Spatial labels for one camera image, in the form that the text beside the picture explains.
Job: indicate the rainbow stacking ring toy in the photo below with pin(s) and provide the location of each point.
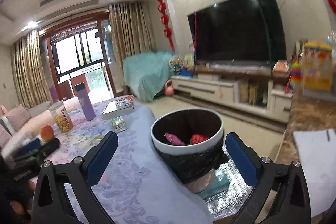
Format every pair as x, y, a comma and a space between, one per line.
295, 74

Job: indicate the white black trash bin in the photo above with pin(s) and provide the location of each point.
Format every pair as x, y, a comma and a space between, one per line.
190, 162

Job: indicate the green small carton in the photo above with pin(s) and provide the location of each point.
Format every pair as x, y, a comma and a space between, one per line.
118, 124

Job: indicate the white tv cabinet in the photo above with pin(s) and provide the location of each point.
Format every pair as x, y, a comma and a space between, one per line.
273, 104

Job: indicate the clear jar of snacks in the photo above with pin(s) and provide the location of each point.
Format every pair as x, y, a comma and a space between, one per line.
61, 116

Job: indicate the red silver snack bag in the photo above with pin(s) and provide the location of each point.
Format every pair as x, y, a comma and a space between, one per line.
197, 138

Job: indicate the beige patterned curtain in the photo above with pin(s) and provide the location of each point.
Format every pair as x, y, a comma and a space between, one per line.
28, 74

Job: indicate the floral tablecloth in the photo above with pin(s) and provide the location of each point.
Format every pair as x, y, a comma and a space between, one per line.
136, 186

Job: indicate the black flat television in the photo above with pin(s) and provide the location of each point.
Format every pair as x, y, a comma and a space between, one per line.
238, 30

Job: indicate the yellow toy box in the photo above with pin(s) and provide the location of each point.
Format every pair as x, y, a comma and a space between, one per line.
317, 66

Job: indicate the red hanging knot ornament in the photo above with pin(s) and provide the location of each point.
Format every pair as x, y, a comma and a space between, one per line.
168, 33

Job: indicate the purple thermos bottle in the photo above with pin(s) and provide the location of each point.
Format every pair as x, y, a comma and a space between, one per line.
85, 102

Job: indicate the beige sofa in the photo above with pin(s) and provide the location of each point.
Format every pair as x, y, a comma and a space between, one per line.
21, 125

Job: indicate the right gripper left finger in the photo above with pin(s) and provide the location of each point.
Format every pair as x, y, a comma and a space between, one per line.
51, 203

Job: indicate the stack of books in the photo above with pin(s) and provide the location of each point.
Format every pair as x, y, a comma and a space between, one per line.
123, 105

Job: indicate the teal covered armchair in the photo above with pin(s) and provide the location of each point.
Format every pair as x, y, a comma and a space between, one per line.
145, 74

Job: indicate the pink jelly pouch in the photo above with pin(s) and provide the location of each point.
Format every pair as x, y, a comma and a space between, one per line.
174, 140

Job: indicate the white notebook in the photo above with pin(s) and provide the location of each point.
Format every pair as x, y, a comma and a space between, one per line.
317, 155

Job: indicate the orange red apple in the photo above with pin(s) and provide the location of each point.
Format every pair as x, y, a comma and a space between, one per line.
47, 133

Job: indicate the toy ferris wheel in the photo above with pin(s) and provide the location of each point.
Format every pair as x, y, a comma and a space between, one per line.
176, 64

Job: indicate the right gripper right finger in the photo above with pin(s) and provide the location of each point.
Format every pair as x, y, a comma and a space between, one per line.
291, 203

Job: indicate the pink kettlebell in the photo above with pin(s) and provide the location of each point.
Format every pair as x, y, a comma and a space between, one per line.
168, 88

